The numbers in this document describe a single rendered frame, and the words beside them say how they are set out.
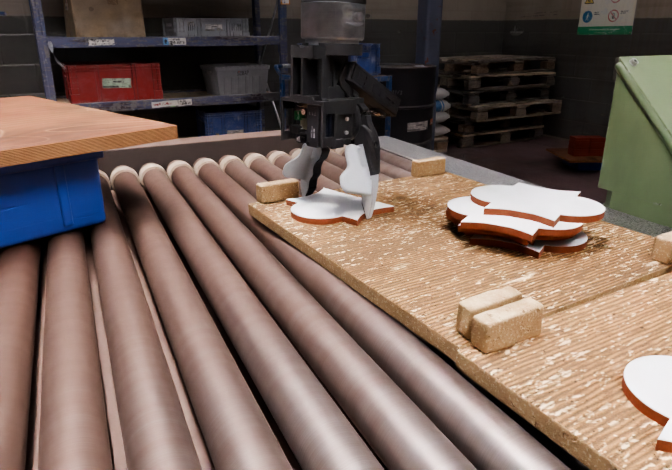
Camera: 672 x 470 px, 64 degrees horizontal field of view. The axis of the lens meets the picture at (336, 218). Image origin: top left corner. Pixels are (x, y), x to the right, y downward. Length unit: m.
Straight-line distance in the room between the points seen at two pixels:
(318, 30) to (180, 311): 0.34
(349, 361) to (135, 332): 0.18
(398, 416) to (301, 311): 0.16
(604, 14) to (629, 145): 5.37
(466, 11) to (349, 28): 6.11
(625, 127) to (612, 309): 0.48
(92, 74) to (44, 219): 3.69
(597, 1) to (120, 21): 4.48
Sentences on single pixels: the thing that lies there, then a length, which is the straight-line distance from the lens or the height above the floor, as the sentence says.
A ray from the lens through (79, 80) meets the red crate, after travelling 4.39.
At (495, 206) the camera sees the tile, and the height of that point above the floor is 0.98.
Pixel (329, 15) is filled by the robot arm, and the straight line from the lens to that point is 0.63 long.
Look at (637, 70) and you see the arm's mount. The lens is 0.96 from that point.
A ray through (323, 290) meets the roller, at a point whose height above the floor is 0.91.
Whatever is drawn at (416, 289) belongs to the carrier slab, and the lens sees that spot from 0.50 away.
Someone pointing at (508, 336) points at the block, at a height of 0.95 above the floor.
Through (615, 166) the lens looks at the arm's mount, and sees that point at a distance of 0.96.
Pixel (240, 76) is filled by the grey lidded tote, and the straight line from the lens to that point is 4.67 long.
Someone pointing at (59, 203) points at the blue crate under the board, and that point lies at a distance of 0.73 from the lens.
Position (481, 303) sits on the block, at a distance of 0.43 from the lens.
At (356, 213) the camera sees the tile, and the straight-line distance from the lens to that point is 0.67.
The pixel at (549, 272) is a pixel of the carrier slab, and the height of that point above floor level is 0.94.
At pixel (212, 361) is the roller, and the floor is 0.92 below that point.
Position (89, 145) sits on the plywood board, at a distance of 0.70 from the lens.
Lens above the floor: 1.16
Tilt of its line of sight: 19 degrees down
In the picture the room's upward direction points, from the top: straight up
